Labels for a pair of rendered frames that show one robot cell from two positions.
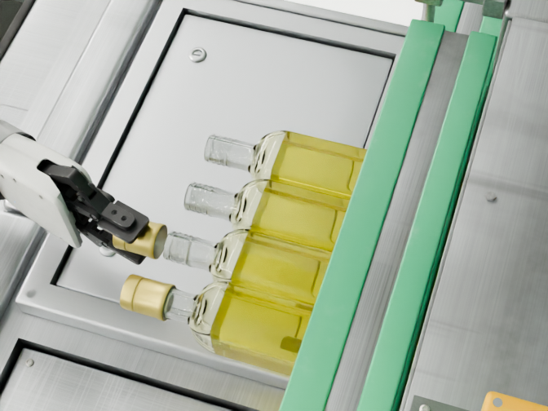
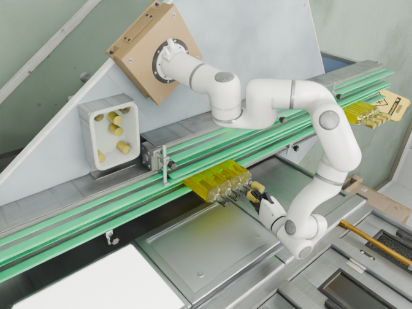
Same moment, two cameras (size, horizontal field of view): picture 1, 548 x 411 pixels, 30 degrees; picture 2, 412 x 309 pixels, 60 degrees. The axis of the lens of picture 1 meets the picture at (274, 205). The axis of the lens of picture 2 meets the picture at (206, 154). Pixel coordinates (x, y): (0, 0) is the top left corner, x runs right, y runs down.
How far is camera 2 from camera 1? 1.58 m
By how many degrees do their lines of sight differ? 86
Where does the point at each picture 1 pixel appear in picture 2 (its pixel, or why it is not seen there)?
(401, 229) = (209, 138)
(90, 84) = (241, 285)
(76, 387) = not seen: hidden behind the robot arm
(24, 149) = (276, 208)
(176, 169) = (228, 245)
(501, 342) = (209, 119)
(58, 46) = not seen: outside the picture
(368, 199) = (212, 143)
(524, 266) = (197, 123)
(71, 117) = (252, 278)
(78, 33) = not seen: outside the picture
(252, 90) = (192, 254)
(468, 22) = (146, 186)
